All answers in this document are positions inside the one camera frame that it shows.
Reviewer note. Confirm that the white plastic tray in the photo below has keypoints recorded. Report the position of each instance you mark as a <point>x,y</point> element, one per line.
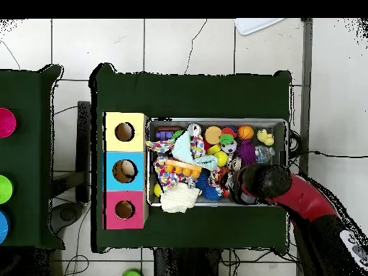
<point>256,26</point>

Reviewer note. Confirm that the dark green table cloth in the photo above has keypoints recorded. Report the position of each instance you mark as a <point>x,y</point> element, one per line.
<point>187,95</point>
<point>26,158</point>

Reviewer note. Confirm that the green bowl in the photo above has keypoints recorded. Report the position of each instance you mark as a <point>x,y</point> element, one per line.
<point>5,189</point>

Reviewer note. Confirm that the blue bowl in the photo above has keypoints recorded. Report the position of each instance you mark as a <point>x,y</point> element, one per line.
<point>3,227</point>

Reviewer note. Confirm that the metal mesh bin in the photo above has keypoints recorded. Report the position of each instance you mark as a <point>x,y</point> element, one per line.
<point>218,202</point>

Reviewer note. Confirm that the grey round base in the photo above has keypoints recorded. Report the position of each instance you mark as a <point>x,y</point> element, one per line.
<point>69,214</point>

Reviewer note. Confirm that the black metal stand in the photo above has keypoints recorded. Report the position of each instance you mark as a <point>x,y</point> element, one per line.
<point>83,143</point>

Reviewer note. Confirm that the orange mini basketball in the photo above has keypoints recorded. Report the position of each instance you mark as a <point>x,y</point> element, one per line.
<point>245,132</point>

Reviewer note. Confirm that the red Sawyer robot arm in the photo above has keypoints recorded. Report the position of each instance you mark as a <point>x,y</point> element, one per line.
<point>302,198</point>

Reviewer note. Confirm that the green round object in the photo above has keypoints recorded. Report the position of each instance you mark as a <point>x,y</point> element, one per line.
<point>131,274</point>

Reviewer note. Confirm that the yellow duck toy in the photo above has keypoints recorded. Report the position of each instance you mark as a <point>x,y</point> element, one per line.
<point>265,136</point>

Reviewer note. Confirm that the purple building block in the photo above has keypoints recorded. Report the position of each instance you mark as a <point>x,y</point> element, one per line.
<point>164,135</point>

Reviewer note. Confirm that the colourful dotted cloth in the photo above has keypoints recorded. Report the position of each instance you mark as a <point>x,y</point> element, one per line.
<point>162,172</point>

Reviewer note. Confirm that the cream waffle cloth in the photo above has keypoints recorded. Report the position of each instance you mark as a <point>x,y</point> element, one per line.
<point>178,199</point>

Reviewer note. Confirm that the orange foam disc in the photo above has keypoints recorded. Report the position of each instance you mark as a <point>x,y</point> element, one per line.
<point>212,135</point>

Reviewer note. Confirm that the orange building block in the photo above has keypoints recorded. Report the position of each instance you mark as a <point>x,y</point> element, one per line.
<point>184,168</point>

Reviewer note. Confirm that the wooden box with three holes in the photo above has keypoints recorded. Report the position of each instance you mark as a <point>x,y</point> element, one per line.
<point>126,143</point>

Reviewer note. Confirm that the pink bowl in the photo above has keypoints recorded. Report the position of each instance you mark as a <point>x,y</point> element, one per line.
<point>6,123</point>

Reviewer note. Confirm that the purple spiky ball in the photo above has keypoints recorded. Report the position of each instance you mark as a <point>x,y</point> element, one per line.
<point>246,152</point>

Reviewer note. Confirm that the small soccer ball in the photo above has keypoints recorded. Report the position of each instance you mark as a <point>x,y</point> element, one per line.
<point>229,146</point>

